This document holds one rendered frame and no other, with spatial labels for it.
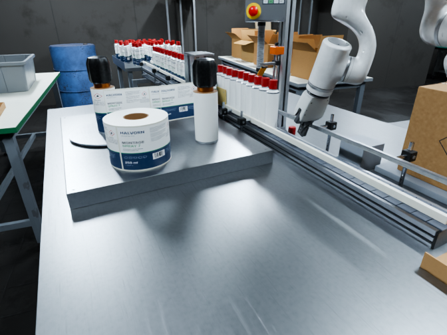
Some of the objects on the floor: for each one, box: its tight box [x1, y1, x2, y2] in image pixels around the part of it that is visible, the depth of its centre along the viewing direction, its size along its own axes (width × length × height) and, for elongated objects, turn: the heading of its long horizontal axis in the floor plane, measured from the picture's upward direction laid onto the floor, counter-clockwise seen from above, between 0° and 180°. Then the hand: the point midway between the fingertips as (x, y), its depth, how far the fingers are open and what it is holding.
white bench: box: [0, 72, 63, 245], centre depth 248 cm, size 190×75×80 cm, turn 20°
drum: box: [49, 43, 96, 108], centre depth 479 cm, size 64×64×96 cm
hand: (302, 129), depth 110 cm, fingers closed
